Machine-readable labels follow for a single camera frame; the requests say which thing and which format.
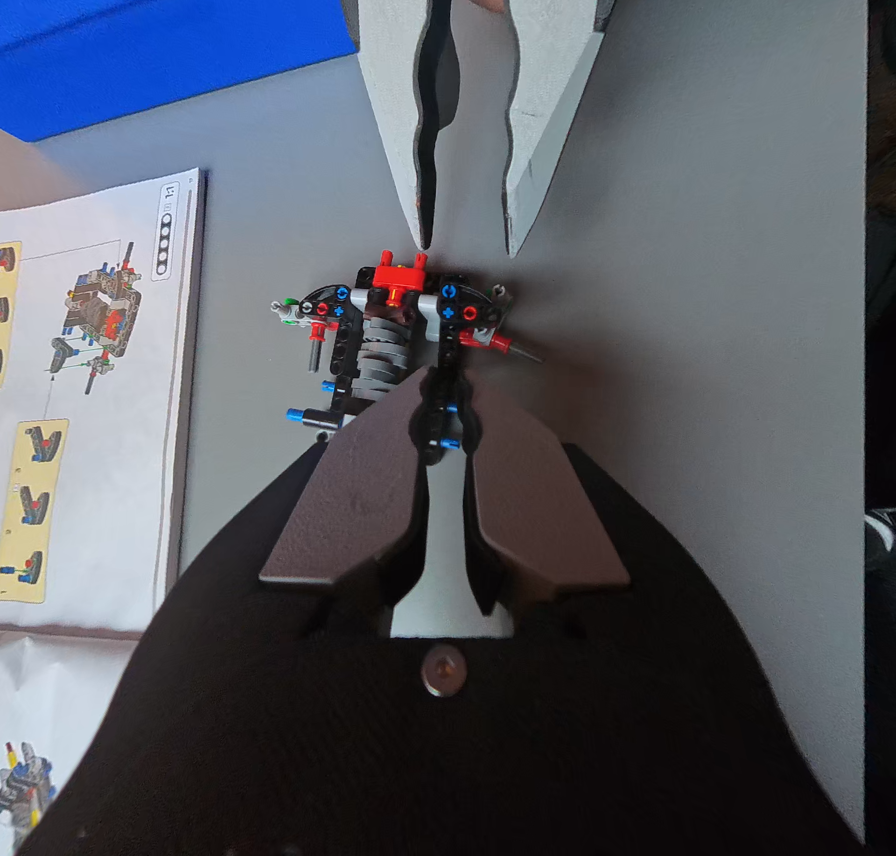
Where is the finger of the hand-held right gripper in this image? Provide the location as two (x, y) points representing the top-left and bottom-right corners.
(500, 0), (634, 260)
(330, 0), (463, 253)

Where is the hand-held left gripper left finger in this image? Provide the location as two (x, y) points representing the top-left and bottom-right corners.
(258, 366), (431, 610)

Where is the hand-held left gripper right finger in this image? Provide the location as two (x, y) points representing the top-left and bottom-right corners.
(458, 369), (632, 617)

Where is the black frame lego assembly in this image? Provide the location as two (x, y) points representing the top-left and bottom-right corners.
(272, 250), (543, 465)

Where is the open lego instruction booklet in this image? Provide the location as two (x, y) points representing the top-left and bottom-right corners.
(0, 168), (207, 856)

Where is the blue plastic bin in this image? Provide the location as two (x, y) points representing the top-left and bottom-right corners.
(0, 0), (361, 143)

